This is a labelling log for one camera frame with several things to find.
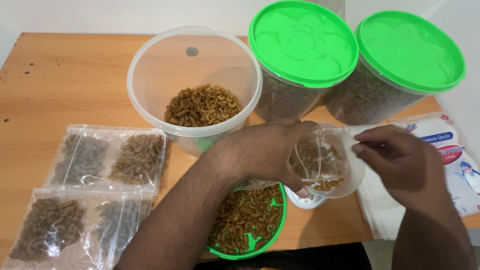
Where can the person's left hand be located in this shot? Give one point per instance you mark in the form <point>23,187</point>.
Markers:
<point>258,153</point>

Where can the person's right hand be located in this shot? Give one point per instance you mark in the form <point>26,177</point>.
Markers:
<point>408,168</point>

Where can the clear zip pouch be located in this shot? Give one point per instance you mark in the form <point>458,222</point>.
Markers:
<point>318,148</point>

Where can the white printed pouch package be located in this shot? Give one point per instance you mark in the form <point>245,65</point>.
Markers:
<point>461,165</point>

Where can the macaroni in held pouch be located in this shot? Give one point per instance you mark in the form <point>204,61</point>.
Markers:
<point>313,159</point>

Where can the stack of empty clear pouches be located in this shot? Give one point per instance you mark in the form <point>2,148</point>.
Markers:
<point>378,217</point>

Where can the clear round plastic bowl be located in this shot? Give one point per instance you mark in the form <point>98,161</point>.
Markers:
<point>350,180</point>

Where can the clear macaroni-filled container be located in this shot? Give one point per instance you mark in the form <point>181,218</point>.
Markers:
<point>285,99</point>
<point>367,101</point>

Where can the macaroni heap on lid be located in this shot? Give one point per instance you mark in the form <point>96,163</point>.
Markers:
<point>243,221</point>

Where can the white kitchen scale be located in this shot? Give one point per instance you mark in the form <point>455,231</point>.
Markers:
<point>311,202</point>

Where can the macaroni heap in bucket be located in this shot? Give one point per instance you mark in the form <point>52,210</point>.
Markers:
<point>202,107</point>

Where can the upturned green lid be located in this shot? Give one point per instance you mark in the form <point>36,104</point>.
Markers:
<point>279,225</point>

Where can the green embossed container lid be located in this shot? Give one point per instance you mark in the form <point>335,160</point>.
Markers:
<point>410,50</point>
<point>302,41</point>

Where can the filled clear macaroni bag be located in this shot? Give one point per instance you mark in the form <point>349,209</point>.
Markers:
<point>116,221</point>
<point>137,159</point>
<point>80,159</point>
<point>47,228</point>

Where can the open clear plastic bucket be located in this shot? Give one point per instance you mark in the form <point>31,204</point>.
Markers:
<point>157,75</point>

